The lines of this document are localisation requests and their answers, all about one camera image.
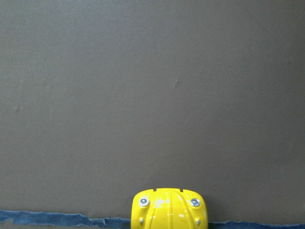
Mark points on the yellow beetle toy car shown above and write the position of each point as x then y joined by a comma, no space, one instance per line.
168,208

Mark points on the torn blue tape strip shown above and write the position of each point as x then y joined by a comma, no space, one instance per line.
80,220

